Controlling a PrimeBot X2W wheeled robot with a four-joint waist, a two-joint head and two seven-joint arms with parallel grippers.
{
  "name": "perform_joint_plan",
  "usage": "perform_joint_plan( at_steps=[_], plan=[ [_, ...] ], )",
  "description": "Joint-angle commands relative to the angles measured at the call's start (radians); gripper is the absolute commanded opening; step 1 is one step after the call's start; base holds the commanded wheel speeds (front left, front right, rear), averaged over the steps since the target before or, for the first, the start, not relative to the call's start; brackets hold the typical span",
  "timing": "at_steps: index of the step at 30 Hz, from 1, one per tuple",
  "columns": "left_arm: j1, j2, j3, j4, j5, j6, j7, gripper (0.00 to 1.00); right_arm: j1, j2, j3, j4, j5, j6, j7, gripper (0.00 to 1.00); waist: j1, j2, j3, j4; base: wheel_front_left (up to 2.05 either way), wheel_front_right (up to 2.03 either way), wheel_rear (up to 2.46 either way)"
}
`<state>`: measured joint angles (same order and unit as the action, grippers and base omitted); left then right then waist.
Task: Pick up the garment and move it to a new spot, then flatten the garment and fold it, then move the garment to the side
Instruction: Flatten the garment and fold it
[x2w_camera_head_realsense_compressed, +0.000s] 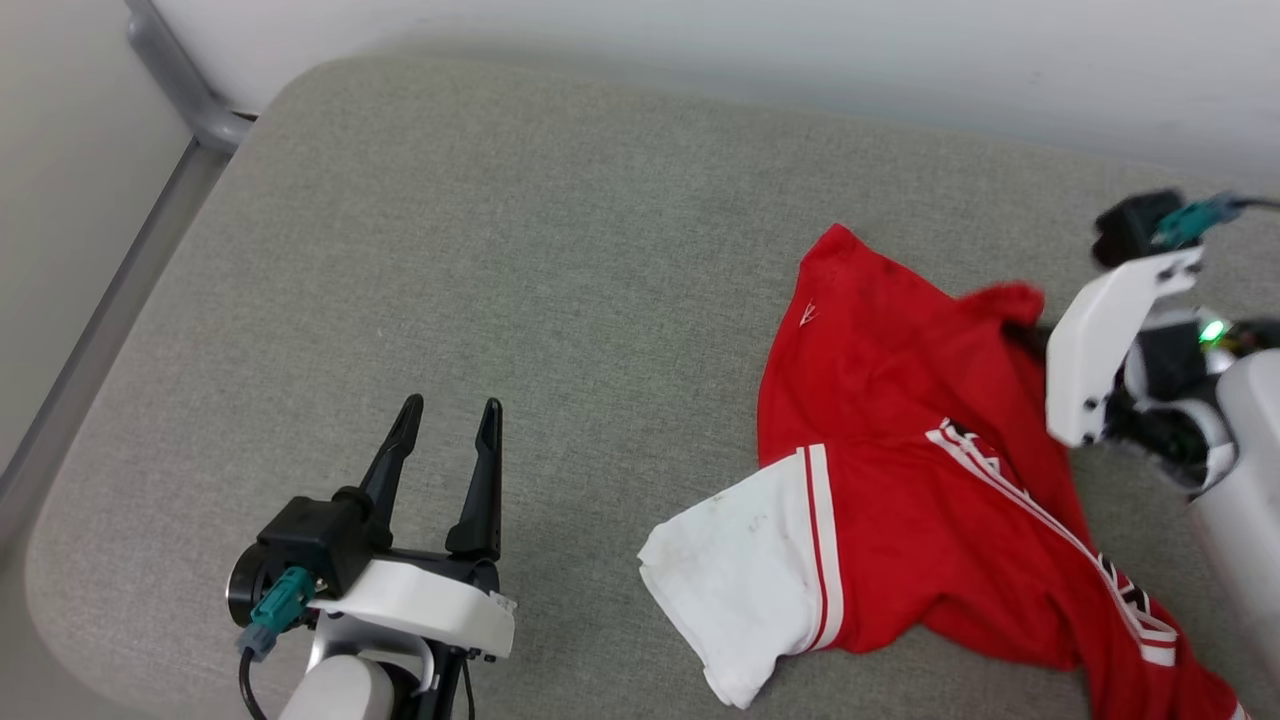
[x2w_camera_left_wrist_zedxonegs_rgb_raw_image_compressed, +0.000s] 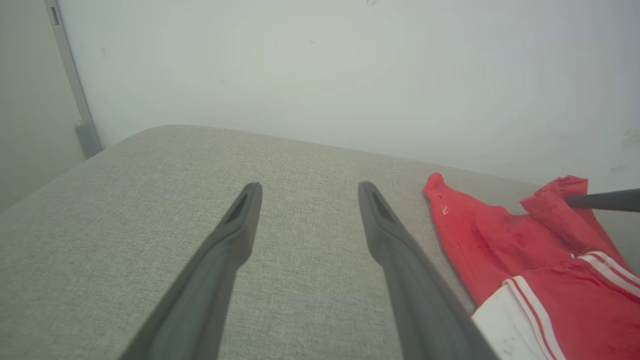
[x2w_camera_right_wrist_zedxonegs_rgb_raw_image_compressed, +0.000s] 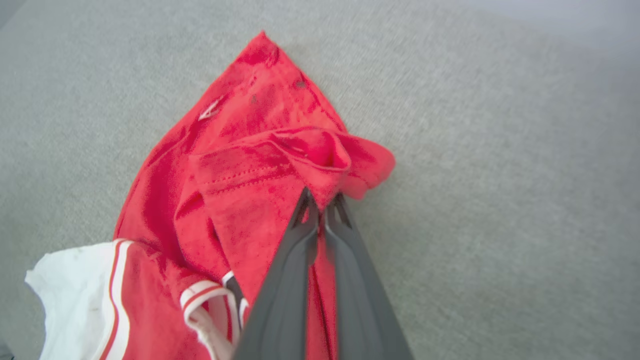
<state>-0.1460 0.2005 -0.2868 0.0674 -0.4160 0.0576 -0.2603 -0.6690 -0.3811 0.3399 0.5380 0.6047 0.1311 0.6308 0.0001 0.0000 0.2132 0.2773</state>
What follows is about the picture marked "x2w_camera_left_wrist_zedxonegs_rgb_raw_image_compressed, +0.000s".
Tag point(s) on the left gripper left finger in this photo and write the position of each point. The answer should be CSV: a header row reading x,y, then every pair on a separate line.
x,y
210,280

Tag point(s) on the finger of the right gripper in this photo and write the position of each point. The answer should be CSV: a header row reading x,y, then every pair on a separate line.
x,y
610,201

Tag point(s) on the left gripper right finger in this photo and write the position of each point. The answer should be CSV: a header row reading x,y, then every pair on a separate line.
x,y
420,300

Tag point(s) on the red and white garment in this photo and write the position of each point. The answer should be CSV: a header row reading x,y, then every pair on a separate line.
x,y
500,240

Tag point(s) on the grey metal frame strip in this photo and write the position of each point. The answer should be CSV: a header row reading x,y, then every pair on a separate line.
x,y
75,85

